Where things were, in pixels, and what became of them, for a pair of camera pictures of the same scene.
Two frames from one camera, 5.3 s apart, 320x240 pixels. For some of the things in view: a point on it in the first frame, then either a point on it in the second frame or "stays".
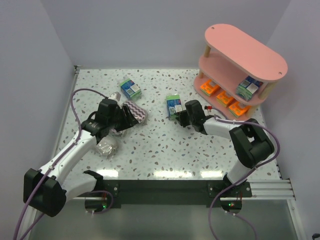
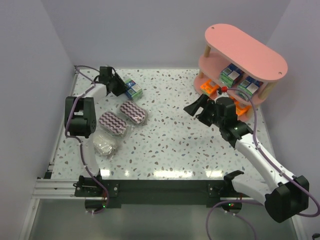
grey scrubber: x=107 y=147 stays
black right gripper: x=183 y=118 → x=203 y=111
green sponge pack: x=174 y=105 → x=230 y=74
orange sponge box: x=208 y=87 stays
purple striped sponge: x=140 y=115 stays
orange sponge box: x=237 y=110 stays
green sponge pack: x=248 y=87 stays
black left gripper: x=124 y=117 → x=114 y=83
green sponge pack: x=130 y=89 stays
